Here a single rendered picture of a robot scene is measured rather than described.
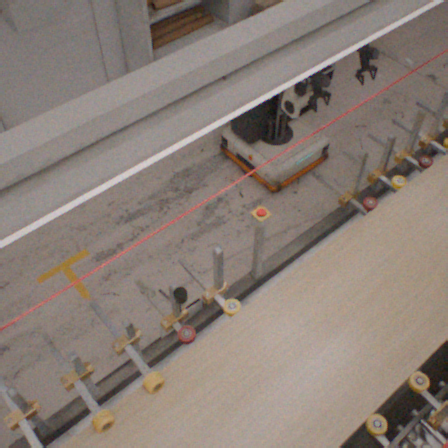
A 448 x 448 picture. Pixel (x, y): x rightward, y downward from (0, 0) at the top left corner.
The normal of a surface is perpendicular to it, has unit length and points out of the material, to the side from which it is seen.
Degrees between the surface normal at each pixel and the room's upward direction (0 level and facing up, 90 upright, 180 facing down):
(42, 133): 0
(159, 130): 61
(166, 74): 0
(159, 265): 0
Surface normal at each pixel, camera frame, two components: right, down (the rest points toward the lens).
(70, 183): 0.56, 0.22
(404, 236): 0.00, -0.62
